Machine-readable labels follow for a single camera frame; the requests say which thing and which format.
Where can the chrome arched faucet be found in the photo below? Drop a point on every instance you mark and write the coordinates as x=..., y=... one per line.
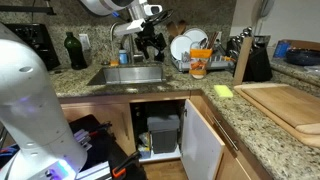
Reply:
x=132, y=50

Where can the grey plastic bin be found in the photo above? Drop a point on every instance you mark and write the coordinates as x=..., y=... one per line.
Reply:
x=163, y=133

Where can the wooden cabinet door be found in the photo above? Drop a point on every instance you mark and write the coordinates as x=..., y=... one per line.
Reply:
x=100, y=123

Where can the black coffee machine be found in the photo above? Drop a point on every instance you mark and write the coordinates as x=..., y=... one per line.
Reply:
x=36, y=43

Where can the black knife block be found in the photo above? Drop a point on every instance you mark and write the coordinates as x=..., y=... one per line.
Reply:
x=261, y=65

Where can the black equipment case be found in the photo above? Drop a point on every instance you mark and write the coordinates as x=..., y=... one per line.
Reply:
x=106, y=146

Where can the metal dish rack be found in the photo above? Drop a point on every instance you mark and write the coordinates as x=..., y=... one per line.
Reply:
x=216, y=62

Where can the large wooden cutting board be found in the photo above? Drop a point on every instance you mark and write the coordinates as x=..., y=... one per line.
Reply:
x=266, y=115

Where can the white plate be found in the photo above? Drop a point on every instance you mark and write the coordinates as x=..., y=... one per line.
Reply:
x=196, y=34
x=180, y=46

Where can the white cabinet door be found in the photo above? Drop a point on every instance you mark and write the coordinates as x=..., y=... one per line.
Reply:
x=200, y=143

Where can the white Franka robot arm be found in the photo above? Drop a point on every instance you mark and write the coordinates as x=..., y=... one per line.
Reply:
x=30, y=100

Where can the yellow sponge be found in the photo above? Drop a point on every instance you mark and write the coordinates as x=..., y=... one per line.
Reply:
x=223, y=91

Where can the small wooden cutting board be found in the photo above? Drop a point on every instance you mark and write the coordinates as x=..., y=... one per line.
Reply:
x=286, y=105

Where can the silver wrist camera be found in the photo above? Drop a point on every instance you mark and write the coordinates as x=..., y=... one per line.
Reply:
x=130, y=27

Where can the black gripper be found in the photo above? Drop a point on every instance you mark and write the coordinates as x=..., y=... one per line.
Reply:
x=150, y=35

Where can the black orange clamp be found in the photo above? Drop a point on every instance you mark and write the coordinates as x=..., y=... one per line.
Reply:
x=100, y=128
x=125, y=165

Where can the stainless steel sink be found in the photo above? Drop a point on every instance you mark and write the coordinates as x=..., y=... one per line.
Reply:
x=133, y=75

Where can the blue label soap pump bottle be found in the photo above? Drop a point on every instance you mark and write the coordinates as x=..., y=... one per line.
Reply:
x=123, y=57

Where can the dark blue bowl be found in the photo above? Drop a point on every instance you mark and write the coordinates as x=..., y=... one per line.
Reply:
x=303, y=56

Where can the wooden knife block slab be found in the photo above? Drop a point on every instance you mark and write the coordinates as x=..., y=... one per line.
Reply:
x=242, y=63

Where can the orange sponge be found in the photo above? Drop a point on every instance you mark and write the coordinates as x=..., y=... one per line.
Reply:
x=114, y=62

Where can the white wall outlet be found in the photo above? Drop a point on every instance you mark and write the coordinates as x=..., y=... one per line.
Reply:
x=84, y=41

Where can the dark green glass bottle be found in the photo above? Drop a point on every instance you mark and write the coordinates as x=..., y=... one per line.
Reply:
x=75, y=53

